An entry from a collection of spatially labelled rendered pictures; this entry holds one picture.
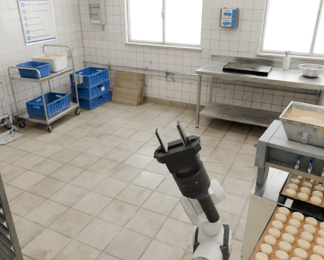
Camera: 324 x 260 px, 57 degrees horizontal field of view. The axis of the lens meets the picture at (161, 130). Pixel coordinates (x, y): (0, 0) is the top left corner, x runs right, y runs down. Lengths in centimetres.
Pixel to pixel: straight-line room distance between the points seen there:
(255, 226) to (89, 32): 493
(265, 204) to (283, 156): 29
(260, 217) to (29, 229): 198
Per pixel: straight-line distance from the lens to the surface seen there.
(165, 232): 272
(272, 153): 176
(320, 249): 148
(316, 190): 184
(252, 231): 198
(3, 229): 197
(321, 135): 162
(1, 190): 177
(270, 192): 187
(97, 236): 275
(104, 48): 592
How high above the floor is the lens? 189
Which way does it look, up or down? 25 degrees down
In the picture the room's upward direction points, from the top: straight up
